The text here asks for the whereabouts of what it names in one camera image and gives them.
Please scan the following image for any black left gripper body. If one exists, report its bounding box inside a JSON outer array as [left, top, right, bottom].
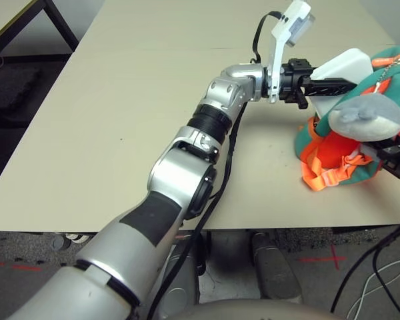
[[279, 57, 315, 111]]

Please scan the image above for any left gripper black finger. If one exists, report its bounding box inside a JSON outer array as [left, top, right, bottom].
[[306, 77, 359, 98]]

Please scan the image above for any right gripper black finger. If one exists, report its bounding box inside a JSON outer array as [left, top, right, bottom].
[[359, 137, 400, 151]]

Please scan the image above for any white Unitree pencil case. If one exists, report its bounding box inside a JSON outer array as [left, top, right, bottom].
[[310, 48, 374, 116]]

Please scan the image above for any teal and orange backpack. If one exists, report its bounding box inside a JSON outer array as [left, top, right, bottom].
[[293, 45, 400, 193]]

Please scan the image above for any grey white plush toy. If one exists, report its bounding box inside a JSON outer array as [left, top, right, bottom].
[[329, 94, 400, 141]]

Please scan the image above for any grey right robot leg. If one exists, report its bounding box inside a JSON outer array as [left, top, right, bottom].
[[251, 231, 303, 304]]

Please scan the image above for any grey robot leg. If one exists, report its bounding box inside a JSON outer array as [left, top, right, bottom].
[[159, 233, 201, 309], [251, 231, 303, 304]]

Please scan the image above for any grey robot torso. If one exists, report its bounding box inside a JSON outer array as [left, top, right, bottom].
[[189, 298, 341, 320]]

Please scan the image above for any grey left robot leg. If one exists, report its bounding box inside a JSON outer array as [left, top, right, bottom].
[[159, 233, 201, 309]]

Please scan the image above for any black floor mat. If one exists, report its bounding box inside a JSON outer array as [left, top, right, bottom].
[[0, 65, 43, 118]]

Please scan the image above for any grey table caster wheel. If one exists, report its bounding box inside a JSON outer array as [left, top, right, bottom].
[[51, 235, 71, 251]]

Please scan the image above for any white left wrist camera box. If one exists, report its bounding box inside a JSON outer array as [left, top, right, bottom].
[[265, 1, 317, 104]]

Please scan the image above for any white floor cable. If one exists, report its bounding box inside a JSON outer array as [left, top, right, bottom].
[[348, 255, 400, 320]]

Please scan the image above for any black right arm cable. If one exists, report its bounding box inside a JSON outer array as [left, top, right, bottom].
[[331, 206, 400, 314], [373, 226, 400, 320]]

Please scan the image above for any side table with black frame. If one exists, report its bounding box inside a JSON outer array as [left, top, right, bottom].
[[0, 0, 80, 58]]

